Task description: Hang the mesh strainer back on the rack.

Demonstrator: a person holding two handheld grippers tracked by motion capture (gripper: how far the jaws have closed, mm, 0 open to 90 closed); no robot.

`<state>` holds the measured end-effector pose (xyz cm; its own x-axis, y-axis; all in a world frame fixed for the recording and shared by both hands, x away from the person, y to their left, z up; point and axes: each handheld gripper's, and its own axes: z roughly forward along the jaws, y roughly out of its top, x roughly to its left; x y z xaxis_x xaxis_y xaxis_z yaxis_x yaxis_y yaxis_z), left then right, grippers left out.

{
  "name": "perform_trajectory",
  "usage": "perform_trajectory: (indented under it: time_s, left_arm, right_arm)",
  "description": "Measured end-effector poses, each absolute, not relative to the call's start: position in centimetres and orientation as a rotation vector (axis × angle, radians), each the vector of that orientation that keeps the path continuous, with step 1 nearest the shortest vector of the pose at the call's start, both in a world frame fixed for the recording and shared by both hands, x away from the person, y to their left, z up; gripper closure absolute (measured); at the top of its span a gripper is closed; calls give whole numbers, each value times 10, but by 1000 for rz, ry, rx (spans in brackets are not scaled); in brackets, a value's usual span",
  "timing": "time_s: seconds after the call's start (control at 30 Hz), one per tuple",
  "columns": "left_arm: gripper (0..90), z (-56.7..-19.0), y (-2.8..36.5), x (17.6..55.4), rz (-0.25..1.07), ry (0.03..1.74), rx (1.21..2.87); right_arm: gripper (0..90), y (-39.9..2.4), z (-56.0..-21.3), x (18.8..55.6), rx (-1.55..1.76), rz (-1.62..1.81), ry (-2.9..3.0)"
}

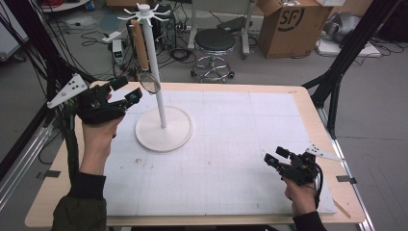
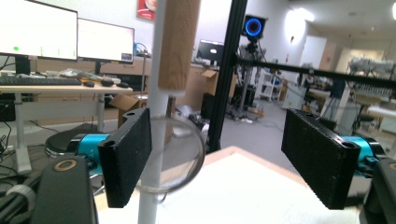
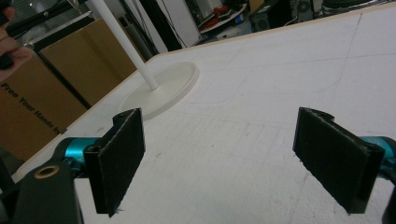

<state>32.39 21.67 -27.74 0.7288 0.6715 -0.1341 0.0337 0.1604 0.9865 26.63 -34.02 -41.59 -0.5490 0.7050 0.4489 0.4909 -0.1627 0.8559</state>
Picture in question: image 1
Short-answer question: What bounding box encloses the hand-held gripper cable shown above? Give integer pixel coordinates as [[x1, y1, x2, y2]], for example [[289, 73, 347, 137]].
[[311, 163, 324, 210], [60, 105, 80, 185]]

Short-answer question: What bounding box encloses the white hook stand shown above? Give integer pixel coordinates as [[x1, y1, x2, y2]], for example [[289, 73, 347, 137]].
[[116, 3, 194, 153]]

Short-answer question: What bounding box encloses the black round stool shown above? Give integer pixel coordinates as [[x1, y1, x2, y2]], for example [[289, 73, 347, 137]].
[[191, 28, 237, 84]]

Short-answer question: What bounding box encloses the black tape strip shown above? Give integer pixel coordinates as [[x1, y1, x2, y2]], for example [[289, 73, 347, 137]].
[[43, 169, 62, 179], [336, 175, 358, 185]]

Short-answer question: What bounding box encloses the right hand-held gripper cable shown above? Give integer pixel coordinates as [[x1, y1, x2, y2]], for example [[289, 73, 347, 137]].
[[311, 163, 324, 210]]

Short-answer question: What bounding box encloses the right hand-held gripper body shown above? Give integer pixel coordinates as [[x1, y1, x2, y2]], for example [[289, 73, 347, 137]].
[[278, 143, 344, 187]]

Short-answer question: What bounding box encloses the white foam mat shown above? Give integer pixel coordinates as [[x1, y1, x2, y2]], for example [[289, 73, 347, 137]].
[[102, 89, 338, 217]]

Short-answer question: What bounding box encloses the cardboard box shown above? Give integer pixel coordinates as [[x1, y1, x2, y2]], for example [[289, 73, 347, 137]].
[[257, 0, 335, 60]]

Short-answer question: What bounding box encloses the black computer tower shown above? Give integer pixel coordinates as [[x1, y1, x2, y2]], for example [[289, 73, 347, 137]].
[[126, 4, 177, 61]]

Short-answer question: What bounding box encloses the wooden-handled mesh strainer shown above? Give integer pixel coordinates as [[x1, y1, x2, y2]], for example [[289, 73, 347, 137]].
[[129, 18, 162, 95]]

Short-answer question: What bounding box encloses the left hand-held gripper cable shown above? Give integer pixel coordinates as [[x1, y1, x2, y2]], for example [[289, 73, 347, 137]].
[[60, 105, 80, 185]]

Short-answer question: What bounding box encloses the coiled black cable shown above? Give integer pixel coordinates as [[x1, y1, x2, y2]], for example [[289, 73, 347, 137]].
[[168, 47, 197, 64]]

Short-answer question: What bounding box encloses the black metal frame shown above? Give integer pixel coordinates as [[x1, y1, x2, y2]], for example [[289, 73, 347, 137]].
[[0, 0, 97, 129], [302, 0, 403, 141]]

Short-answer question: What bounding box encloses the white flat board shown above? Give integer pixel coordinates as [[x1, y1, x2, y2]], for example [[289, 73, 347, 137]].
[[315, 38, 383, 59]]

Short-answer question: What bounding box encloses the aluminium rail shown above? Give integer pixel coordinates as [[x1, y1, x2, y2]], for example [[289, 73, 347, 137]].
[[0, 124, 54, 211], [317, 107, 377, 231]]

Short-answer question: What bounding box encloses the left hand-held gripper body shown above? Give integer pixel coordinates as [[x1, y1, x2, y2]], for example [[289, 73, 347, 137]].
[[46, 73, 127, 125]]

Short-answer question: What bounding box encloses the brown tape strip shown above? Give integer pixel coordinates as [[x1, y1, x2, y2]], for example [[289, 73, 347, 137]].
[[331, 198, 352, 220]]

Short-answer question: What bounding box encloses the person's left hand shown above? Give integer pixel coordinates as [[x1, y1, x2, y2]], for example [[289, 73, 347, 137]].
[[74, 115, 124, 176]]

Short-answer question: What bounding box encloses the white power strip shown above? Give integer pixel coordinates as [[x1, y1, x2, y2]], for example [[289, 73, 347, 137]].
[[101, 31, 122, 44], [112, 38, 126, 65]]

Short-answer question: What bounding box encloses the person's right hand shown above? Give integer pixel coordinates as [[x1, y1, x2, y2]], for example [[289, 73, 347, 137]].
[[282, 177, 319, 217]]

